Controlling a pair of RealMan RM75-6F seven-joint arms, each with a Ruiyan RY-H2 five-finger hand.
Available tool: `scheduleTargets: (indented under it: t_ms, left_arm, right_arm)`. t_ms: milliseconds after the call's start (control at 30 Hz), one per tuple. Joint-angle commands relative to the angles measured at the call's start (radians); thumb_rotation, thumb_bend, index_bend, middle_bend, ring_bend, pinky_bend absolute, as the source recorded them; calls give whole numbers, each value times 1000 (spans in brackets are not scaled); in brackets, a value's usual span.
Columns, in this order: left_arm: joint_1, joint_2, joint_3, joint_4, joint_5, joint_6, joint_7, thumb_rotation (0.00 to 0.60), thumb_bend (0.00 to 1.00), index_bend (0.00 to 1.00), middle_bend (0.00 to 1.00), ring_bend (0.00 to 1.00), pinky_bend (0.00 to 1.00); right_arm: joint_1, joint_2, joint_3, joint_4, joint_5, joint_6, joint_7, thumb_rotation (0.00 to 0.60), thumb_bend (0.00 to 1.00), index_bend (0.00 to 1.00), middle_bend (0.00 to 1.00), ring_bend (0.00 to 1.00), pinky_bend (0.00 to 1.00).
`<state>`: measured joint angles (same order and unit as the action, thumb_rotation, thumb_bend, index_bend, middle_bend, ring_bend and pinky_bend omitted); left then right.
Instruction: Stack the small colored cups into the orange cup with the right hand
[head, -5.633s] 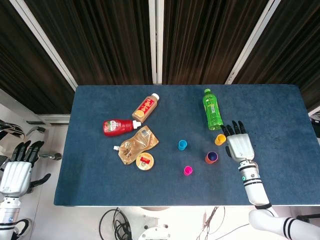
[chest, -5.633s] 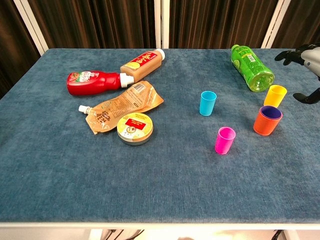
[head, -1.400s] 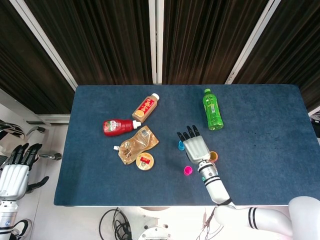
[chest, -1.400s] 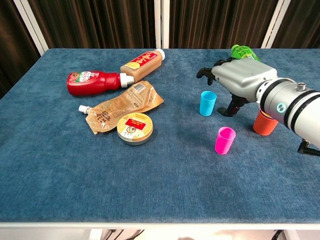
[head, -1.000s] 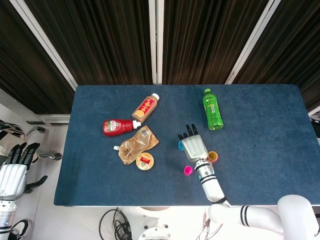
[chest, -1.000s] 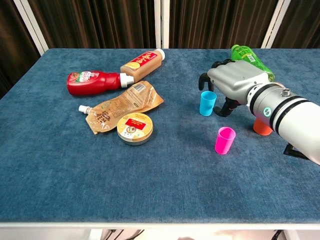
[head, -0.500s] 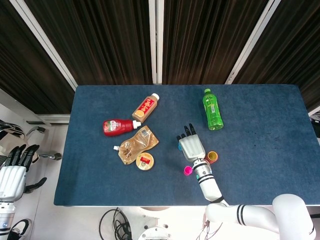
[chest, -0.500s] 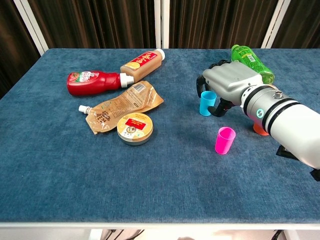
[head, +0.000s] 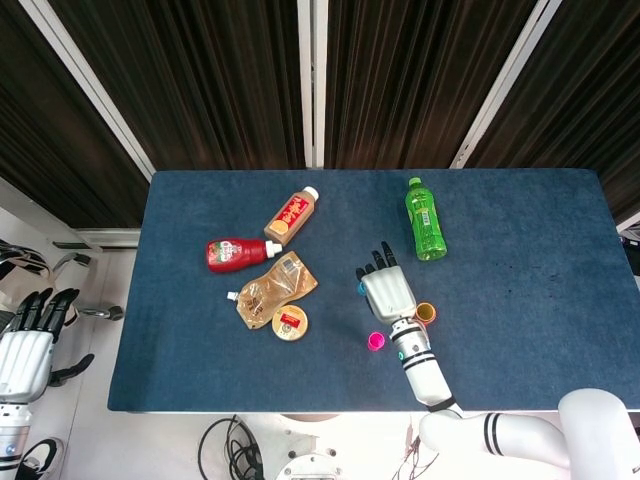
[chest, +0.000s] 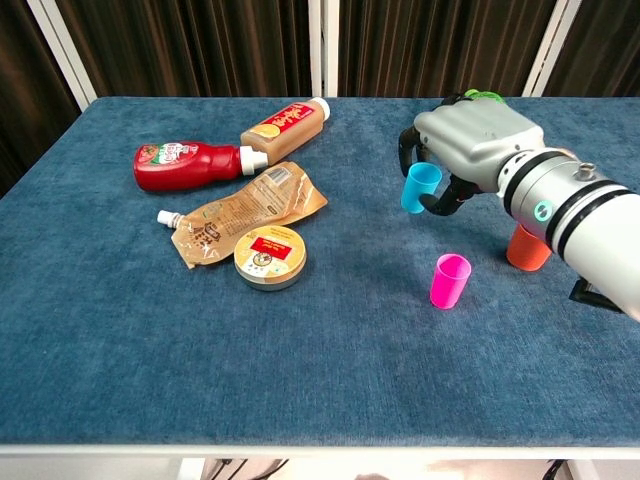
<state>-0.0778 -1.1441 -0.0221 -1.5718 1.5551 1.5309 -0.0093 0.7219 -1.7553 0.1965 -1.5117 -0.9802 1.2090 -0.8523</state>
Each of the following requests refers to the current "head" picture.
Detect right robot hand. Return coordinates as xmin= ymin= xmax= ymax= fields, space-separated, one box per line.
xmin=355 ymin=241 xmax=418 ymax=324

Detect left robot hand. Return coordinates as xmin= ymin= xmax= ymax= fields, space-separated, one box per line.
xmin=0 ymin=287 xmax=96 ymax=404

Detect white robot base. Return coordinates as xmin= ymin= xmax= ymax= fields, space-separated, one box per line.
xmin=249 ymin=412 xmax=351 ymax=480

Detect green tea bottle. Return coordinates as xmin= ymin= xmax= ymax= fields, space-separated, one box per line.
xmin=403 ymin=176 xmax=448 ymax=262

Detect chrome chair base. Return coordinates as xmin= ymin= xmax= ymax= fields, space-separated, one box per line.
xmin=51 ymin=252 xmax=124 ymax=322

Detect black white shoe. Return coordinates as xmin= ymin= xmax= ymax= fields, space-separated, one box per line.
xmin=19 ymin=436 xmax=66 ymax=480

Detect round yellow tin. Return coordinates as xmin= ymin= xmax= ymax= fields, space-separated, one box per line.
xmin=271 ymin=305 xmax=310 ymax=343

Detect brown spout pouch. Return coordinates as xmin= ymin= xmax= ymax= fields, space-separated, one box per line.
xmin=226 ymin=251 xmax=320 ymax=330

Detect blue table cloth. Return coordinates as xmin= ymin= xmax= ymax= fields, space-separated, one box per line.
xmin=106 ymin=168 xmax=640 ymax=414

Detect brown drink bottle red label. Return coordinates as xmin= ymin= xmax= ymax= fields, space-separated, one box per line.
xmin=263 ymin=185 xmax=321 ymax=247

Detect red ketchup bottle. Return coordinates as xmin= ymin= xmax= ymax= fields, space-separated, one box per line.
xmin=205 ymin=237 xmax=284 ymax=275

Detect dark brown curtain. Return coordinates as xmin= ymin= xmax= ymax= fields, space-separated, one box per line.
xmin=324 ymin=0 xmax=539 ymax=170
xmin=0 ymin=0 xmax=150 ymax=229
xmin=47 ymin=0 xmax=307 ymax=171
xmin=464 ymin=0 xmax=640 ymax=226

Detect thin red wires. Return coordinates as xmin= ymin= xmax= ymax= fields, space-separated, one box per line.
xmin=393 ymin=413 xmax=442 ymax=480

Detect black cable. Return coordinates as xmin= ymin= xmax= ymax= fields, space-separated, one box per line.
xmin=197 ymin=414 xmax=262 ymax=480

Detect white frame post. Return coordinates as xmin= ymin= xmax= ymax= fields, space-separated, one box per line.
xmin=18 ymin=0 xmax=156 ymax=181
xmin=296 ymin=0 xmax=329 ymax=170
xmin=448 ymin=0 xmax=554 ymax=170

